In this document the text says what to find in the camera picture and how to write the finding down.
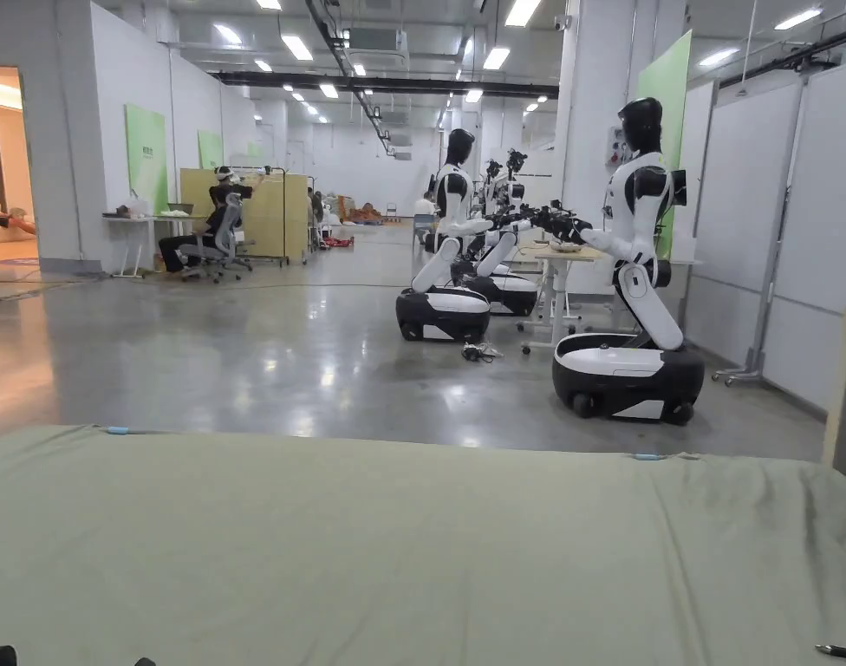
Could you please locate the bed with pale green sheet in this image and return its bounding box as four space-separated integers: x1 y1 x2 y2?
0 424 846 666

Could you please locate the grey office chair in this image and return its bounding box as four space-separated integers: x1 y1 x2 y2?
179 193 256 284

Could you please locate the white table with bags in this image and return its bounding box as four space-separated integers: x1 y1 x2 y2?
101 197 197 279

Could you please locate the white and black humanoid robot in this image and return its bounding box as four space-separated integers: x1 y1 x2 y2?
464 147 543 318
394 127 497 344
533 96 706 427

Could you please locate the white table with wooden top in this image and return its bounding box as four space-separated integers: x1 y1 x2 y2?
521 244 703 356

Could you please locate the wooden framed board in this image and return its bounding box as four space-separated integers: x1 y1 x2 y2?
820 304 846 490

